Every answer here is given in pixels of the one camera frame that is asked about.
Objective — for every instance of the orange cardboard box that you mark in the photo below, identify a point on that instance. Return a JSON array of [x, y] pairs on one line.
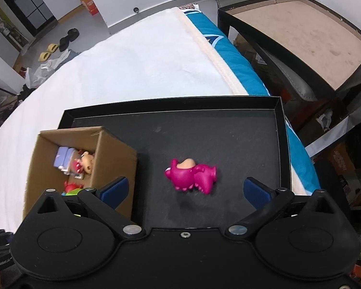
[[89, 3]]

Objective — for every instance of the yellow slipper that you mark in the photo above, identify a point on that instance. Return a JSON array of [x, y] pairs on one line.
[[44, 56], [52, 47]]

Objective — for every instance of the black tray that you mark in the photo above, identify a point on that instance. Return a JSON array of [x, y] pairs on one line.
[[228, 144]]

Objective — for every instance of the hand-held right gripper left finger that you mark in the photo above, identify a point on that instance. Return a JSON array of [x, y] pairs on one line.
[[117, 191]]

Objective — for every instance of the black slipper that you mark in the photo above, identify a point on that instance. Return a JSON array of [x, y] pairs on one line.
[[64, 43], [73, 34]]

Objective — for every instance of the brown cardboard box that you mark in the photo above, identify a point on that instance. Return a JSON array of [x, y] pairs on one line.
[[111, 159]]

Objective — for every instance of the pink dinosaur toy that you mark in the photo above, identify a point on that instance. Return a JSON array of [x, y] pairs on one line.
[[189, 177]]

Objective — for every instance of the zebra print cloth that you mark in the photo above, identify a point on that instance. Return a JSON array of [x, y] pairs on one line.
[[190, 7]]

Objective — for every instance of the clear plastic bag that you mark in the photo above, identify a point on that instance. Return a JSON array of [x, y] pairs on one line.
[[45, 69]]

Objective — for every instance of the purple block toy figure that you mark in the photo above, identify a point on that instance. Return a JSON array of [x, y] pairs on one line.
[[63, 158]]

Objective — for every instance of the beige bear toy figure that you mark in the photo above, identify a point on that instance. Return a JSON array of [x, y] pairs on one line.
[[87, 161]]

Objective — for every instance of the small red toy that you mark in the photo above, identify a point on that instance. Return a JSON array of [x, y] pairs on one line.
[[69, 186]]

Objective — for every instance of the red and white toy figure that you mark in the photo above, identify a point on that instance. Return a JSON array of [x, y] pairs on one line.
[[77, 167]]

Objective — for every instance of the green cube toy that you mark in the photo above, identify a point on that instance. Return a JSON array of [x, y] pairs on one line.
[[75, 191]]

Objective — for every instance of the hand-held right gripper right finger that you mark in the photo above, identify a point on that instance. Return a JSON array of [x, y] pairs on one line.
[[254, 193]]

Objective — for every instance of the teal blanket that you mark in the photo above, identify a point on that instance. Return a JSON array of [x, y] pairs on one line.
[[240, 66]]

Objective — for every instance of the dark glass-door cabinet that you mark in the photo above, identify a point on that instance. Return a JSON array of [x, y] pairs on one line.
[[24, 0]]

